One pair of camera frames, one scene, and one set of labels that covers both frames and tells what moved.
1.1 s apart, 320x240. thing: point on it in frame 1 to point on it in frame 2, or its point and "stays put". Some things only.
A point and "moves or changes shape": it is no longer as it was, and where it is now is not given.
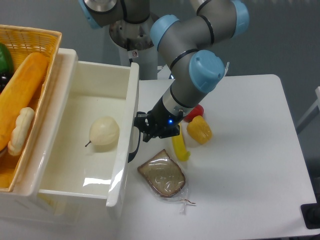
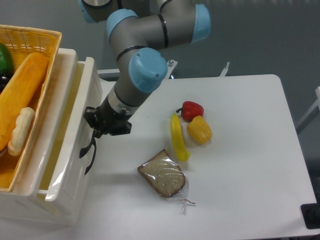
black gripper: x=160 y=122 to x=105 y=120
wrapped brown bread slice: x=166 y=178 stays put
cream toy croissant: x=19 y=135 stays put
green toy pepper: x=6 y=63 stays put
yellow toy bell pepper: x=200 y=130 stays put
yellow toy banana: x=180 y=147 stays put
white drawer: x=90 y=144 moves or changes shape
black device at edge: x=311 y=214 stays put
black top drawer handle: x=132 y=156 to x=84 y=150
